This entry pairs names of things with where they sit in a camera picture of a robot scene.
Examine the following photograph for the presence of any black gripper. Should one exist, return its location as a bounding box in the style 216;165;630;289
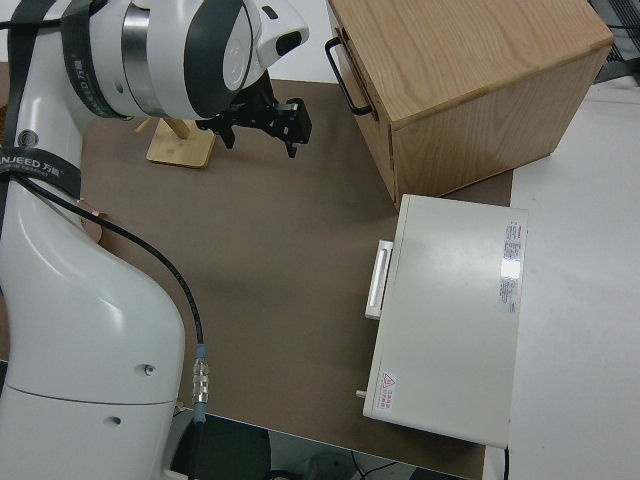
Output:
195;74;313;159

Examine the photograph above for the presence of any brown table mat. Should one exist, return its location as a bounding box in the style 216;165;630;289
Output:
0;62;516;480

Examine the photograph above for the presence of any pink mug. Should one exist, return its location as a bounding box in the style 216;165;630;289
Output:
77;197;109;251

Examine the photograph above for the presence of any cream toaster oven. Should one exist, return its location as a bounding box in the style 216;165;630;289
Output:
355;193;530;449

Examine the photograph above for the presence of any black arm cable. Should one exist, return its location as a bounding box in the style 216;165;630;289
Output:
0;0;212;430

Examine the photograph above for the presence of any black Wanjeed velcro strap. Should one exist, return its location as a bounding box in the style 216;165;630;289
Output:
0;147;84;199
59;0;126;119

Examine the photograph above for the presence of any wooden cabinet with black handle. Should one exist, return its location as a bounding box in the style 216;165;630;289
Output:
324;0;615;201

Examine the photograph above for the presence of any wooden mug tree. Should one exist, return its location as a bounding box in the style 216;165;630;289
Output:
133;117;217;170

